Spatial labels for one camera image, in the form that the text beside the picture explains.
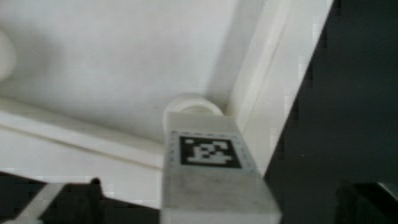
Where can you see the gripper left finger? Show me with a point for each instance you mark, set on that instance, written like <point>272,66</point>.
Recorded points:
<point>66,204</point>

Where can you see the white square table top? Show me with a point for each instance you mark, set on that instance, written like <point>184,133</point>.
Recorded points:
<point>102,57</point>

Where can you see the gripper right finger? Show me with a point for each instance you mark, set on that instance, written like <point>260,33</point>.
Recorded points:
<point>367,203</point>

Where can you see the white table leg with tag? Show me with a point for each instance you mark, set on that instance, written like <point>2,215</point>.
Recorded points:
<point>214,189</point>

